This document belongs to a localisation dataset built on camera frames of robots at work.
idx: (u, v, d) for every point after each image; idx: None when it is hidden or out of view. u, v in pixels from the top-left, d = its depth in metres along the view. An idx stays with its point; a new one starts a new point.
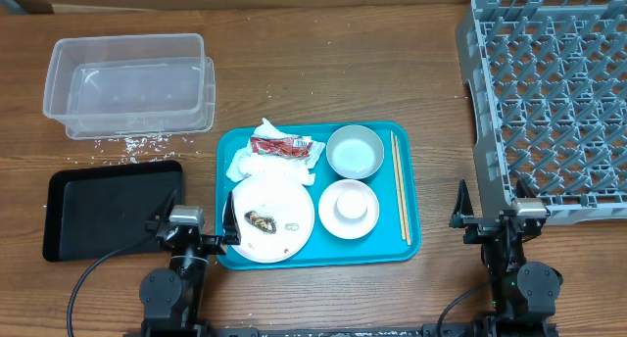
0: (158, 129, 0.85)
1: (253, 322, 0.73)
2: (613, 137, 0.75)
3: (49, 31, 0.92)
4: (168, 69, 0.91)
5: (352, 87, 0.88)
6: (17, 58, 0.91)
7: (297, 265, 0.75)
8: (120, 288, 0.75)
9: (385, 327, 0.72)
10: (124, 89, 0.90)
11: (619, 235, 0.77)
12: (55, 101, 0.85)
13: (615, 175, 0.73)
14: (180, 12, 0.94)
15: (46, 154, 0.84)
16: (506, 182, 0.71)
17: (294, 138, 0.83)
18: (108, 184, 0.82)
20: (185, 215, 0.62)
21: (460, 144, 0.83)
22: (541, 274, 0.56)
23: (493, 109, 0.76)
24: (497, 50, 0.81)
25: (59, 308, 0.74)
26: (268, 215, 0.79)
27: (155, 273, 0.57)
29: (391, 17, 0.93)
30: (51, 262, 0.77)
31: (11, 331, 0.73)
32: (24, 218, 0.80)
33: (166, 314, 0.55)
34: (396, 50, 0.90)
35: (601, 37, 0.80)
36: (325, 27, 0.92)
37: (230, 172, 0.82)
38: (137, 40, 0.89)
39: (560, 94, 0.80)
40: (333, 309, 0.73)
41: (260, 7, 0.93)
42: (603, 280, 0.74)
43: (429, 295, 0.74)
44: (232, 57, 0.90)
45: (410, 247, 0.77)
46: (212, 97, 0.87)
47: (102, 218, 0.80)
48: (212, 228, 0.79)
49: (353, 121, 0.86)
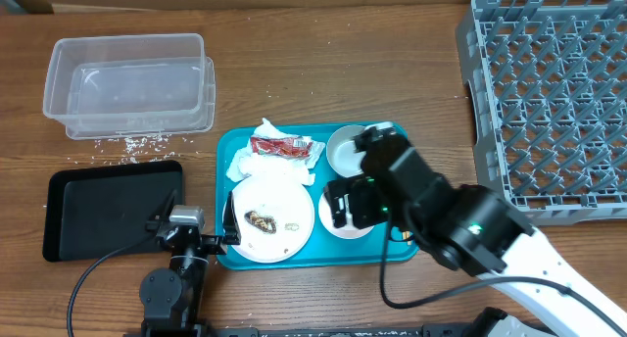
0: (158, 129, 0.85)
1: (253, 322, 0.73)
2: (613, 137, 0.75)
3: (49, 31, 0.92)
4: (168, 69, 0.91)
5: (352, 87, 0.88)
6: (17, 58, 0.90)
7: (297, 265, 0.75)
8: (120, 288, 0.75)
9: (385, 327, 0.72)
10: (124, 89, 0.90)
11: (620, 235, 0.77)
12: (55, 101, 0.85)
13: (615, 175, 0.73)
14: (180, 12, 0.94)
15: (47, 154, 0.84)
16: (506, 182, 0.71)
17: (294, 138, 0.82)
18: (108, 184, 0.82)
20: (185, 215, 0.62)
21: (460, 144, 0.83)
22: (391, 151, 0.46)
23: (493, 108, 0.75)
24: (497, 51, 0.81)
25: (59, 308, 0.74)
26: (268, 215, 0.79)
27: (155, 273, 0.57)
29: (391, 17, 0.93)
30: (51, 262, 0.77)
31: (12, 331, 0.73)
32: (24, 218, 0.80)
33: (166, 314, 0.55)
34: (395, 50, 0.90)
35: (601, 37, 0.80)
36: (325, 27, 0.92)
37: (230, 172, 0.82)
38: (137, 40, 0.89)
39: (560, 94, 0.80)
40: (333, 309, 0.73)
41: (260, 7, 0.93)
42: (603, 280, 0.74)
43: (429, 295, 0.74)
44: (232, 56, 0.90)
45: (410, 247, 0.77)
46: (212, 97, 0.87)
47: (102, 218, 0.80)
48: (212, 228, 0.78)
49: (353, 120, 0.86)
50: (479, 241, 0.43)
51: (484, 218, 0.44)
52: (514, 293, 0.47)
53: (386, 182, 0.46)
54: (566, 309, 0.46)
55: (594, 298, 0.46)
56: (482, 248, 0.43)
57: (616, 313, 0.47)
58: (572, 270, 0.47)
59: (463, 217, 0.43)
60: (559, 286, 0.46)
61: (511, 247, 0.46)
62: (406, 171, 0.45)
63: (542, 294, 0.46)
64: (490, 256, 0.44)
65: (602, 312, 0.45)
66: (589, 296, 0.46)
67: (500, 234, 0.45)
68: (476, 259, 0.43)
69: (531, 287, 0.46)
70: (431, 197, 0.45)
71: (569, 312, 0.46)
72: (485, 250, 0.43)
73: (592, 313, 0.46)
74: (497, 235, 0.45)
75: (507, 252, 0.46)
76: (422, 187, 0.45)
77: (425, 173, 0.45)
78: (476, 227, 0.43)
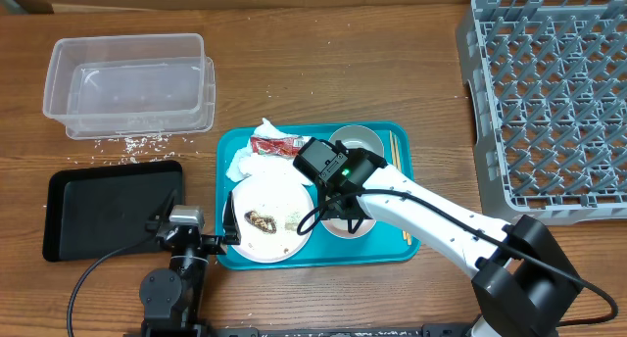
0: (157, 129, 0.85)
1: (253, 322, 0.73)
2: (613, 137, 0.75)
3: (49, 31, 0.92)
4: (168, 69, 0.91)
5: (352, 87, 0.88)
6: (16, 58, 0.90)
7: (297, 265, 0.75)
8: (120, 288, 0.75)
9: (385, 327, 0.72)
10: (124, 89, 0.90)
11: (619, 235, 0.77)
12: (55, 101, 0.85)
13: (614, 175, 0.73)
14: (180, 11, 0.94)
15: (47, 154, 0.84)
16: (506, 182, 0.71)
17: (294, 138, 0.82)
18: (108, 185, 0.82)
20: (185, 215, 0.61)
21: (460, 144, 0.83)
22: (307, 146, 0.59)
23: (493, 108, 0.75)
24: (497, 51, 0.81)
25: (60, 308, 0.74)
26: (268, 215, 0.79)
27: (155, 273, 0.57)
29: (391, 17, 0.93)
30: (52, 262, 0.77)
31: (12, 331, 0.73)
32: (24, 217, 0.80)
33: (166, 314, 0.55)
34: (395, 49, 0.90)
35: (601, 37, 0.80)
36: (324, 27, 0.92)
37: (230, 172, 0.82)
38: (138, 40, 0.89)
39: (560, 94, 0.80)
40: (333, 309, 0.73)
41: (260, 7, 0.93)
42: (603, 279, 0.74)
43: (429, 295, 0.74)
44: (232, 56, 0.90)
45: (410, 247, 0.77)
46: (212, 97, 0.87)
47: (102, 218, 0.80)
48: (212, 228, 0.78)
49: (353, 120, 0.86)
50: (348, 179, 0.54)
51: (355, 163, 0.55)
52: (376, 209, 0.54)
53: (306, 169, 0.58)
54: (410, 212, 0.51)
55: (431, 198, 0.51)
56: (350, 182, 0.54)
57: (449, 206, 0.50)
58: (416, 184, 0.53)
59: (340, 166, 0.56)
60: (400, 194, 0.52)
61: (371, 176, 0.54)
62: (313, 158, 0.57)
63: (389, 202, 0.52)
64: (357, 187, 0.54)
65: (430, 206, 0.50)
66: (426, 197, 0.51)
67: (367, 171, 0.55)
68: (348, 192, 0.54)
69: (381, 198, 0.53)
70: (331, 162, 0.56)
71: (409, 211, 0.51)
72: (354, 184, 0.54)
73: (427, 210, 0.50)
74: (366, 173, 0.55)
75: (371, 182, 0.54)
76: (323, 158, 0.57)
77: (325, 149, 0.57)
78: (345, 170, 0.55)
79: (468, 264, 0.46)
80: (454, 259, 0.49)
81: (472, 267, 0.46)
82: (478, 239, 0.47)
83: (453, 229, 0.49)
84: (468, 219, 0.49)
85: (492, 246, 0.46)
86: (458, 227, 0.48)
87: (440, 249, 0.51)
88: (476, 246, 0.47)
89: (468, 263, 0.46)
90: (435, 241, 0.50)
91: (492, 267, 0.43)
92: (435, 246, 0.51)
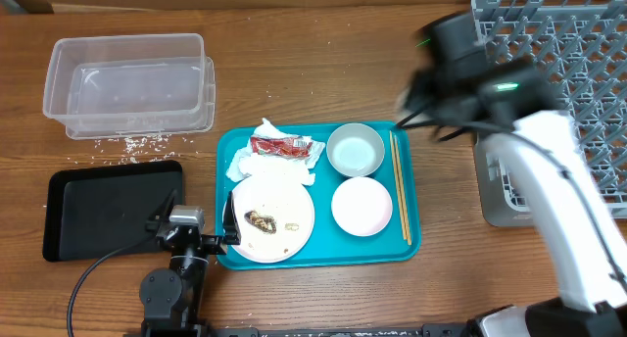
0: (158, 129, 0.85)
1: (253, 322, 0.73)
2: (612, 137, 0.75)
3: (49, 31, 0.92)
4: (168, 69, 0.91)
5: (352, 87, 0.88)
6: (17, 58, 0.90)
7: (297, 265, 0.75)
8: (120, 288, 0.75)
9: (385, 328, 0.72)
10: (124, 89, 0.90)
11: None
12: (55, 101, 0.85)
13: (615, 175, 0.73)
14: (180, 12, 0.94)
15: (47, 154, 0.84)
16: (506, 182, 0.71)
17: (294, 138, 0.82)
18: (108, 184, 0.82)
20: (185, 215, 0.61)
21: (461, 144, 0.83)
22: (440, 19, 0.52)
23: None
24: (497, 51, 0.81)
25: (59, 308, 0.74)
26: (268, 215, 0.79)
27: (155, 273, 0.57)
29: (391, 17, 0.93)
30: (51, 262, 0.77)
31: (12, 331, 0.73)
32: (24, 217, 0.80)
33: (166, 314, 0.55)
34: (395, 49, 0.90)
35: (601, 37, 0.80)
36: (324, 27, 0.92)
37: (230, 172, 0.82)
38: (137, 40, 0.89)
39: (561, 94, 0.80)
40: (333, 309, 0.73)
41: (260, 7, 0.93)
42: None
43: (429, 295, 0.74)
44: (232, 56, 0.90)
45: (410, 247, 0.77)
46: (212, 97, 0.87)
47: (102, 218, 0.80)
48: (212, 228, 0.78)
49: (353, 120, 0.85)
50: (503, 99, 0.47)
51: (514, 71, 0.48)
52: (519, 167, 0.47)
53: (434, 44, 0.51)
54: (562, 199, 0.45)
55: (597, 202, 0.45)
56: (504, 103, 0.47)
57: (602, 218, 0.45)
58: (585, 171, 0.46)
59: (501, 67, 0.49)
60: (559, 166, 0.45)
61: (529, 117, 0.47)
62: (450, 33, 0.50)
63: (544, 171, 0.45)
64: (499, 110, 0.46)
65: (588, 209, 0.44)
66: (588, 191, 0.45)
67: (527, 100, 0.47)
68: (497, 115, 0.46)
69: (537, 160, 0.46)
70: (472, 60, 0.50)
71: (561, 199, 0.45)
72: (498, 105, 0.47)
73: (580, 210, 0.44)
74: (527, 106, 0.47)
75: (525, 120, 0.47)
76: (464, 43, 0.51)
77: (471, 30, 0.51)
78: (511, 83, 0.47)
79: (586, 297, 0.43)
80: (565, 272, 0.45)
81: (584, 302, 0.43)
82: (613, 278, 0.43)
83: (594, 250, 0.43)
84: (610, 245, 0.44)
85: (622, 293, 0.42)
86: (599, 252, 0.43)
87: (554, 249, 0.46)
88: (608, 284, 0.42)
89: (587, 295, 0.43)
90: (561, 244, 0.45)
91: (608, 316, 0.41)
92: (554, 243, 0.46)
